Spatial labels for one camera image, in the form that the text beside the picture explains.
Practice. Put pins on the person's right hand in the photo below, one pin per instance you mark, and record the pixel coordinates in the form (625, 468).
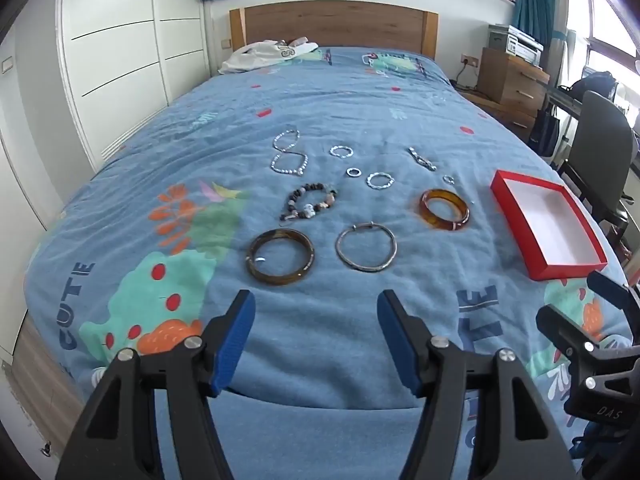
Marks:
(585, 442)

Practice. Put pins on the printed blue blanket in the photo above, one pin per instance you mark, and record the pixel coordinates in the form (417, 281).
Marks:
(320, 105)

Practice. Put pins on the white wardrobe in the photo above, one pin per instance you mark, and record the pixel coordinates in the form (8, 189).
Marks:
(115, 45)

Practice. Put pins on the amber bangle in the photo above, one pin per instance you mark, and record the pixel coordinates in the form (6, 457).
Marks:
(428, 210)

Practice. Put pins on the dark backpack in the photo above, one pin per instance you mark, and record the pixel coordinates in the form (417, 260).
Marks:
(595, 85)

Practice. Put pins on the dark brown bangle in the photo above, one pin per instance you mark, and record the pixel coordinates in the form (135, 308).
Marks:
(252, 260)

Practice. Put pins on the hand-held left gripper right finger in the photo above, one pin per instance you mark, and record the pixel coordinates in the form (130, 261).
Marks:
(397, 340)

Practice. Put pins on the wooden nightstand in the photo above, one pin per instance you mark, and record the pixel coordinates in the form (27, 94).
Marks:
(495, 107)

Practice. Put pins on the red cardboard box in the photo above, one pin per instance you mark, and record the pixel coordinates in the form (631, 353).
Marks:
(555, 225)

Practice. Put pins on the wooden headboard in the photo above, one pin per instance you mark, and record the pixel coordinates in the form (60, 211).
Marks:
(335, 25)

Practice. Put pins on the desk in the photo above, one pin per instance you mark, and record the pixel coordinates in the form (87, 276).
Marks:
(562, 95)

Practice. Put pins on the wooden chest of drawers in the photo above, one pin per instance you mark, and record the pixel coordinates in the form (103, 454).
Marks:
(510, 82)

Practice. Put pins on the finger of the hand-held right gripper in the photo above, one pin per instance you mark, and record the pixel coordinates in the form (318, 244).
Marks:
(570, 332)
(617, 292)

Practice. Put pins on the white printer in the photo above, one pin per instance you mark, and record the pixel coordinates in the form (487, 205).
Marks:
(517, 42)

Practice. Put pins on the wall socket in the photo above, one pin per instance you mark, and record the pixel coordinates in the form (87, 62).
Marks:
(469, 60)

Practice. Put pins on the white cloth bag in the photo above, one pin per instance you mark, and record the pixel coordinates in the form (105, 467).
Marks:
(260, 57)

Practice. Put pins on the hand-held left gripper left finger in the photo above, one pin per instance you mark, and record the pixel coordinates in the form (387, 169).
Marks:
(235, 340)

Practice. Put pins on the wall light switch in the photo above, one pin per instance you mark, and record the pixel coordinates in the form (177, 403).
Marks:
(7, 64)

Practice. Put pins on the grey office chair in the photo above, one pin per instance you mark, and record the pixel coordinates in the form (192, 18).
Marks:
(600, 140)

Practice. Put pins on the thin silver bangle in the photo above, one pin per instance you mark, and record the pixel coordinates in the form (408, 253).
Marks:
(366, 268)

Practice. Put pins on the dark hanging bag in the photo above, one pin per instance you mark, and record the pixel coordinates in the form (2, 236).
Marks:
(545, 132)

